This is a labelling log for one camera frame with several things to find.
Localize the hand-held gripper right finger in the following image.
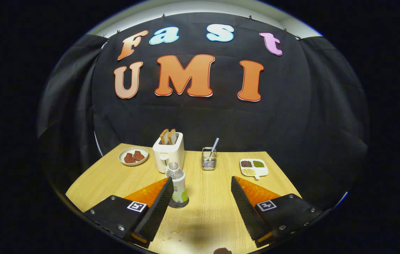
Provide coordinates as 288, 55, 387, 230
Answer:
230, 176, 324, 248

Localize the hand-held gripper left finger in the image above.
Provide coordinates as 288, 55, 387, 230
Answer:
84, 176, 174, 248

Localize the dark round coaster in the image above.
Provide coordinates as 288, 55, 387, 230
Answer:
168, 198, 190, 209

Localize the clear plastic juice bottle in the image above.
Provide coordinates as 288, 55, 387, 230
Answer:
165, 162, 189, 207

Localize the wooden table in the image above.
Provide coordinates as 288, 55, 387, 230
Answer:
66, 143, 303, 254

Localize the white divided bean dish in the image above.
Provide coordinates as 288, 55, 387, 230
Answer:
239, 158, 269, 180

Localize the white round plate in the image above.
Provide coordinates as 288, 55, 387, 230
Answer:
118, 146, 149, 167

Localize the white toaster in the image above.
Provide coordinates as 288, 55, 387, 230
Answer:
152, 132, 185, 174

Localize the black backdrop cloth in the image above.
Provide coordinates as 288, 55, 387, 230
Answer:
37, 12, 369, 212

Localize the metal wire holder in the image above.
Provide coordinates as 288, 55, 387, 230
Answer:
201, 147, 218, 171

